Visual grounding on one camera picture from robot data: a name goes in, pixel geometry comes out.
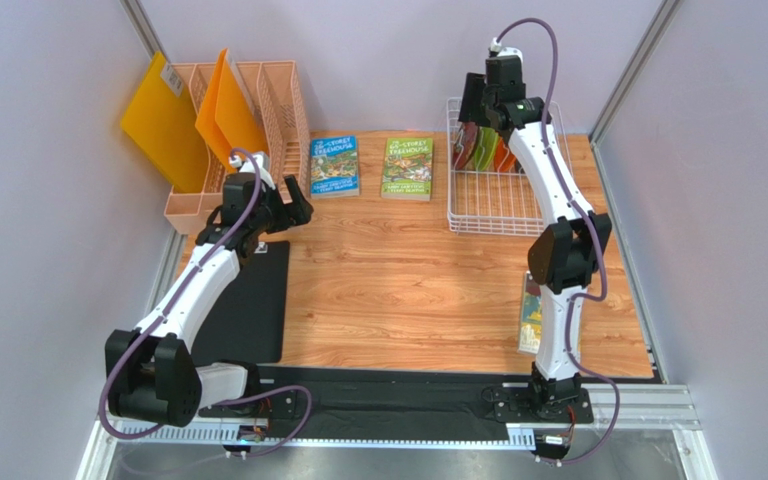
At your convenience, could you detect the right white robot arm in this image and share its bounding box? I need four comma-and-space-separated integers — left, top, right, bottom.
459, 53, 612, 420

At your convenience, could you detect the blue treehouse book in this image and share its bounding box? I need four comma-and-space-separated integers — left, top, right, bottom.
310, 135, 360, 199

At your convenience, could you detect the black clipboard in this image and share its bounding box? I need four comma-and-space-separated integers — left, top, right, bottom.
192, 241, 291, 366

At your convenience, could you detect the green treehouse book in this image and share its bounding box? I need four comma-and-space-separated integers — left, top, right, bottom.
380, 137, 434, 201

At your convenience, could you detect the yellow illustrated book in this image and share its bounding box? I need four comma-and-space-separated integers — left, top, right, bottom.
517, 271, 569, 355

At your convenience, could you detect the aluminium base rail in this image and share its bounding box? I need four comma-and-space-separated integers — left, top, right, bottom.
77, 384, 717, 479

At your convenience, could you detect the orange folder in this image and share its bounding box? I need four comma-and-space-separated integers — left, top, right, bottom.
195, 48, 269, 173

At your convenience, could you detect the white wire dish rack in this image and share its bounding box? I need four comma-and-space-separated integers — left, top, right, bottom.
446, 97, 545, 237

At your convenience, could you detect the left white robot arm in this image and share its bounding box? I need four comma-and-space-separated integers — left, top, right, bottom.
98, 172, 313, 430

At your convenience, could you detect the green plate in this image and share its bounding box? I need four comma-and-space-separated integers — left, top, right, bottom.
473, 127, 499, 172

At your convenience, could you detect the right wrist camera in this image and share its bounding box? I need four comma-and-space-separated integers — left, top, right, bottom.
488, 37, 523, 62

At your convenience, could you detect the yellow folder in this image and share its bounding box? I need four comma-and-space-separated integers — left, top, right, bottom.
120, 52, 208, 193

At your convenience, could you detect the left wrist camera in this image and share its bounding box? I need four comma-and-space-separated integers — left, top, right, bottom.
229, 152, 273, 183

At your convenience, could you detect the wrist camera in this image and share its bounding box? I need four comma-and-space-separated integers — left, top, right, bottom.
488, 37, 523, 62
229, 152, 273, 183

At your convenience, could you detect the orange plate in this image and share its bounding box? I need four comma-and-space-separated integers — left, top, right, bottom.
493, 138, 517, 173

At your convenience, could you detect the red floral plate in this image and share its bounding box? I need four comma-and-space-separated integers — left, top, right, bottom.
452, 122, 479, 171

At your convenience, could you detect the black base mat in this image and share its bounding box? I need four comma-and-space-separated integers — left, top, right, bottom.
197, 363, 595, 442

